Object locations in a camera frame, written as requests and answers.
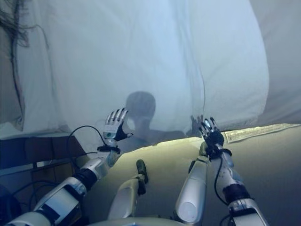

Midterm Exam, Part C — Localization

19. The silver metal bar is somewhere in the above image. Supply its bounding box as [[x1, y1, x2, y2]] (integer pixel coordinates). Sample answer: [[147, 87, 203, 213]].
[[0, 157, 76, 177]]

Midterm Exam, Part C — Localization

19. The right robot leg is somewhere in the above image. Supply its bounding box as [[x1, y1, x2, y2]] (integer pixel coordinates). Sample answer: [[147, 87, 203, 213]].
[[175, 141, 210, 224]]

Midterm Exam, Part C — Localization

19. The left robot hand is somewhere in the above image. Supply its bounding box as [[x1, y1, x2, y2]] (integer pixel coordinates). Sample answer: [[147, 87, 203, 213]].
[[103, 107, 134, 144]]

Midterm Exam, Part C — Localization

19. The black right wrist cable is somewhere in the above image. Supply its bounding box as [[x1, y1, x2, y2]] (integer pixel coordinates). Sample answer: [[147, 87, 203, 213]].
[[215, 147, 225, 205]]

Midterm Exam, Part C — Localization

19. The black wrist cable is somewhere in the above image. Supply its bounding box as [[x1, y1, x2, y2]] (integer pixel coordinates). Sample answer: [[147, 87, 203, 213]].
[[67, 125, 111, 163], [215, 147, 225, 205]]

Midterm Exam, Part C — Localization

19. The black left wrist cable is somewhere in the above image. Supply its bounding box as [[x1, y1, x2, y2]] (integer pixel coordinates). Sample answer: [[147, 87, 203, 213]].
[[67, 125, 111, 163]]

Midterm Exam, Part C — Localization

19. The brown upholstered bed frame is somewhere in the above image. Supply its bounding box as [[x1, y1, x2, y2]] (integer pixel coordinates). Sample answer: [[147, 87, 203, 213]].
[[0, 134, 82, 169]]

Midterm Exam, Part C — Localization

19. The beige bed runner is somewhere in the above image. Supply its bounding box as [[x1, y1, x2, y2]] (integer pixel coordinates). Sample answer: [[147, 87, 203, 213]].
[[249, 0, 301, 128]]

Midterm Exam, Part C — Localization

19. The wooden bedside table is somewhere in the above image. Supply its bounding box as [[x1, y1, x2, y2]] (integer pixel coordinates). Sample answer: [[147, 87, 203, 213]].
[[0, 162, 80, 212]]

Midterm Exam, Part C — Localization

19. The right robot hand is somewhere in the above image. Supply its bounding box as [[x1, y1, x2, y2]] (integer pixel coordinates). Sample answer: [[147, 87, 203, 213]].
[[198, 117, 225, 154]]

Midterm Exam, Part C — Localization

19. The white duvet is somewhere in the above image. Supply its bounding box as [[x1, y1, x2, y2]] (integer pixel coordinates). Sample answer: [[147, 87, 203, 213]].
[[70, 0, 270, 153]]

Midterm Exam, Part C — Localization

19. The white bed sheet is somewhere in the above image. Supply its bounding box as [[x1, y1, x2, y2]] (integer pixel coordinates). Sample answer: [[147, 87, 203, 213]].
[[0, 0, 109, 140]]

